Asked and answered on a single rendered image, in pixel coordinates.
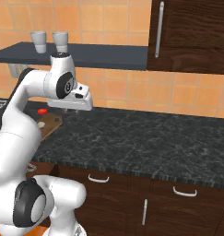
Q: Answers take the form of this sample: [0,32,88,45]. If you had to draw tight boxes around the dark wood cupboard door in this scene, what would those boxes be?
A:
[147,0,224,76]
[74,193,152,236]

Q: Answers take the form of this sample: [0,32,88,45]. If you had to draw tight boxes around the silver lower cupboard handle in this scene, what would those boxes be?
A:
[141,198,148,227]

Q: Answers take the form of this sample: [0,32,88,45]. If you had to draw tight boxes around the grey cup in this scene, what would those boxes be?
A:
[29,30,48,54]
[52,30,69,54]

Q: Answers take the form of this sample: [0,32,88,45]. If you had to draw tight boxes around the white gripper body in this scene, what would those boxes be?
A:
[46,92,94,112]

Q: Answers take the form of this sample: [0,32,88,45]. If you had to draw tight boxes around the dark wood drawer front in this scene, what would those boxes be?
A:
[150,178,224,216]
[56,164,153,201]

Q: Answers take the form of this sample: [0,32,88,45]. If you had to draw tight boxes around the silver cupboard door handle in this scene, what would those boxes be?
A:
[154,1,165,59]

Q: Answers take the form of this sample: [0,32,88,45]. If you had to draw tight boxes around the dark wood lower cupboard door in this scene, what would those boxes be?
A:
[74,193,152,236]

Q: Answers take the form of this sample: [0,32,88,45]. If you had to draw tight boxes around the dark wall shelf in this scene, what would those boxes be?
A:
[0,41,149,72]

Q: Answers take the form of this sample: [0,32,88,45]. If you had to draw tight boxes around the silver drawer handle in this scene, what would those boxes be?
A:
[87,173,111,184]
[26,162,38,172]
[172,185,198,198]

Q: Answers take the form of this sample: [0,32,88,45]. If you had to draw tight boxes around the brown wooden cutting board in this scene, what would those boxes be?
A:
[36,112,64,143]

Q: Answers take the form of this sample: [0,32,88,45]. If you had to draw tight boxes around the red round vegetable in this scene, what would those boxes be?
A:
[37,107,49,116]

